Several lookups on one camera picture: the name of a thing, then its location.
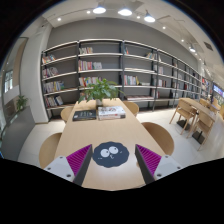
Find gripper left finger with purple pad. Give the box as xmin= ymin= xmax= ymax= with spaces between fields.
xmin=45 ymin=145 xmax=93 ymax=186

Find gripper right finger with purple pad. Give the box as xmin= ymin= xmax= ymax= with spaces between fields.
xmin=135 ymin=145 xmax=182 ymax=184

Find wooden chair near right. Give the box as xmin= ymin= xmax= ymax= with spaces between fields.
xmin=142 ymin=122 xmax=174 ymax=156

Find wooden chair near left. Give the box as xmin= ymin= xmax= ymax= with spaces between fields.
xmin=39 ymin=133 xmax=61 ymax=168

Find long wooden table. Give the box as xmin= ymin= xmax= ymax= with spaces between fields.
xmin=55 ymin=99 xmax=164 ymax=190

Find black book on table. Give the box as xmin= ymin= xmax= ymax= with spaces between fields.
xmin=73 ymin=110 xmax=96 ymax=121

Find wooden chair far left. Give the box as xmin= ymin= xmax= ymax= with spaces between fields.
xmin=60 ymin=107 xmax=72 ymax=122

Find white stacked books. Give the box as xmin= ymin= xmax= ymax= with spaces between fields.
xmin=98 ymin=106 xmax=126 ymax=120

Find wooden chair far right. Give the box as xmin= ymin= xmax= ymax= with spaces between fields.
xmin=123 ymin=101 xmax=139 ymax=116

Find wooden chair at right table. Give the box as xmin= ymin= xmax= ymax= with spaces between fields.
xmin=170 ymin=99 xmax=197 ymax=134

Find wooden chair right front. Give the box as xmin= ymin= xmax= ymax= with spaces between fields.
xmin=187 ymin=112 xmax=216 ymax=147

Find green potted plant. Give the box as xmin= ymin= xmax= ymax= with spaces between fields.
xmin=78 ymin=79 xmax=123 ymax=107

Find green plant at left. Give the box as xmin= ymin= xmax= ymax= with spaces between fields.
xmin=16 ymin=95 xmax=28 ymax=111

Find large grey bookshelf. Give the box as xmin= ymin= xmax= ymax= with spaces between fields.
xmin=41 ymin=39 xmax=202 ymax=118

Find ceiling lamp right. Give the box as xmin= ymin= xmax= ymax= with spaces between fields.
xmin=144 ymin=11 xmax=155 ymax=23

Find ceiling lamp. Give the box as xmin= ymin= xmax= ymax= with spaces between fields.
xmin=118 ymin=8 xmax=132 ymax=16
xmin=93 ymin=6 xmax=106 ymax=14
xmin=144 ymin=11 xmax=155 ymax=23

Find ceiling lamp middle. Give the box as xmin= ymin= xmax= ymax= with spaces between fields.
xmin=118 ymin=8 xmax=132 ymax=16

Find ceiling lamp left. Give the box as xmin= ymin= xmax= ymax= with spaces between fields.
xmin=93 ymin=6 xmax=106 ymax=14

